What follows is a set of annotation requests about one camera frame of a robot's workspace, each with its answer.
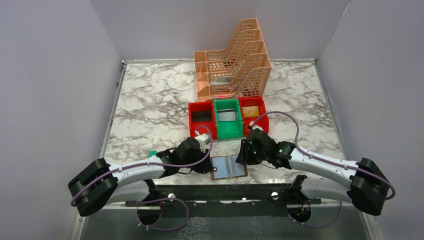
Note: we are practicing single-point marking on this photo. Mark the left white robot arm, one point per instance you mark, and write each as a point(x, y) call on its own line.
point(102, 183)

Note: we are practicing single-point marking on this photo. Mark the brown leather card holder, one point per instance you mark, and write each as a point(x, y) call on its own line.
point(226, 167)

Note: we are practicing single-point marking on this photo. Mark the gold card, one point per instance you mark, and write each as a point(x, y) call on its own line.
point(251, 111)

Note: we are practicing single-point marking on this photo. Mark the silver card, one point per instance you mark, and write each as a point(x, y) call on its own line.
point(226, 115)

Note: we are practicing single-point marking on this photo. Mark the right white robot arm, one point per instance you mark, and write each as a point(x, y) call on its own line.
point(361, 183)

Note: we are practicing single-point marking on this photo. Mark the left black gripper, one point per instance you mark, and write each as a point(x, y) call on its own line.
point(205, 167)

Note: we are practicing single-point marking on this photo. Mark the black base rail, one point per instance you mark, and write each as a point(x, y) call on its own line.
point(222, 200)

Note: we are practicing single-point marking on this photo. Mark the green eraser block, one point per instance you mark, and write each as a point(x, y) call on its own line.
point(152, 153)

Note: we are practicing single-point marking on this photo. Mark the red bin with black card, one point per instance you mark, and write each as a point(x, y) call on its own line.
point(194, 126)

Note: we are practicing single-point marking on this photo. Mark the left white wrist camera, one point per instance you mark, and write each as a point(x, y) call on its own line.
point(204, 140)

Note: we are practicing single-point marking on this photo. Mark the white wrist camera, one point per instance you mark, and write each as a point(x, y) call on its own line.
point(253, 126)
point(204, 140)

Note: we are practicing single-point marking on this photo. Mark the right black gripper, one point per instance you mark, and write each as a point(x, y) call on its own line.
point(244, 156)

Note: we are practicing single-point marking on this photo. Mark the peach plastic file organizer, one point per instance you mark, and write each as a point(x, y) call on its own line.
point(240, 70)

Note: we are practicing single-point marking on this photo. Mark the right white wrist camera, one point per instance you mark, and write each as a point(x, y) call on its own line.
point(253, 126)

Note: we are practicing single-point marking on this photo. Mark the black card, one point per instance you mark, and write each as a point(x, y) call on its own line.
point(201, 116)

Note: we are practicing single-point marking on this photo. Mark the green plastic bin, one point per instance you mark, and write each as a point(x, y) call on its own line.
point(228, 129)

